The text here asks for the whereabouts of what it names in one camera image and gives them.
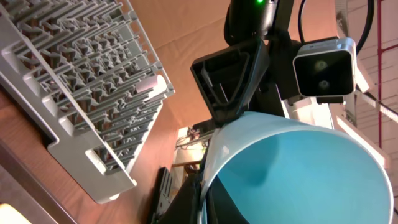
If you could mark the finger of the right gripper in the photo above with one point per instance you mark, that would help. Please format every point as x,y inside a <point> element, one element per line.
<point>228,79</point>

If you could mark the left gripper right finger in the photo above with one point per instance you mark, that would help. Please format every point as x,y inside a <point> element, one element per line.
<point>220,208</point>

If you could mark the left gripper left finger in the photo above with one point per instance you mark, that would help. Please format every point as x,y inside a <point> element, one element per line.
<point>185,207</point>

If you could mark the light blue plastic cup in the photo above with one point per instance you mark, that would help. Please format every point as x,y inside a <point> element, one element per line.
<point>279,170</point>

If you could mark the pink plastic cup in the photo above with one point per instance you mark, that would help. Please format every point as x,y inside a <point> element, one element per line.
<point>157,83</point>

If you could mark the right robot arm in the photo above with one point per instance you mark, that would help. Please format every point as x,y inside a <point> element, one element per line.
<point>267,20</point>

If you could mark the grey dishwasher rack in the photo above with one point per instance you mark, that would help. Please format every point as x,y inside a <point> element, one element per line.
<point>73,66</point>

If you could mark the dark brown serving tray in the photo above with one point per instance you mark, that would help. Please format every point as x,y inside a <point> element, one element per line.
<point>21,190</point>

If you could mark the cream plastic spoon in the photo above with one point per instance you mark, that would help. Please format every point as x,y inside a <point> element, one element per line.
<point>9,215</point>

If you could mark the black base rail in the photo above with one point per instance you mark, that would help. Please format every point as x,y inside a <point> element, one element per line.
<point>161,196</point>

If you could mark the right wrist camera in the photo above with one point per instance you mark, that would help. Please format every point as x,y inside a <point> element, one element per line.
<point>326,69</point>

